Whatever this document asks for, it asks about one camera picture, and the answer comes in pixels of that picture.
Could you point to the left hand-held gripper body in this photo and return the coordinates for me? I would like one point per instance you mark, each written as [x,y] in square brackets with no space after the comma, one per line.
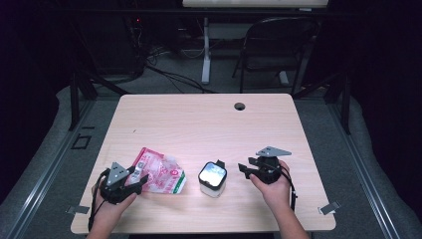
[114,191]

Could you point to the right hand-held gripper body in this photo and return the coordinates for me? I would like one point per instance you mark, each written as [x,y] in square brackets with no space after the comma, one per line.
[268,169]

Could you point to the pink and white plastic bag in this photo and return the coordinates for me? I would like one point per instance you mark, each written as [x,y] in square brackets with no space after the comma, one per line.
[159,172]

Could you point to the person's left hand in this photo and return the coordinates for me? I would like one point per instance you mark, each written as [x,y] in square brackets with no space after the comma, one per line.
[109,212]

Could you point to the person's right hand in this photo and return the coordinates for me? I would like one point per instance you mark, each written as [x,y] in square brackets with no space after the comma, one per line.
[277,194]

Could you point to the grey metal table clip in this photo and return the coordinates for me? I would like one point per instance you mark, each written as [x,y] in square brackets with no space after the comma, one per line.
[78,209]
[329,207]

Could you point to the black metal stand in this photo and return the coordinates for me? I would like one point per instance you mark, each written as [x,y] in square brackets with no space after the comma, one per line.
[346,103]
[74,99]

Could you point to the black folding chair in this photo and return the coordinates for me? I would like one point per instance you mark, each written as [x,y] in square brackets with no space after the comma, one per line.
[275,43]

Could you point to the white desk leg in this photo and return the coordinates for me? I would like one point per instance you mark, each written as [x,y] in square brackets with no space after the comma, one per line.
[206,49]

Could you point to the black equipment tower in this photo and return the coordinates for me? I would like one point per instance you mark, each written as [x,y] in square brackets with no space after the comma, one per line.
[116,43]

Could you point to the white desk top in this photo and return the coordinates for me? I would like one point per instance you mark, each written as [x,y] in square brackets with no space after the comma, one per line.
[255,3]

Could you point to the aluminium floor rail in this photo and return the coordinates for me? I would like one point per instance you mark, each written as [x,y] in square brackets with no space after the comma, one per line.
[36,186]
[365,172]

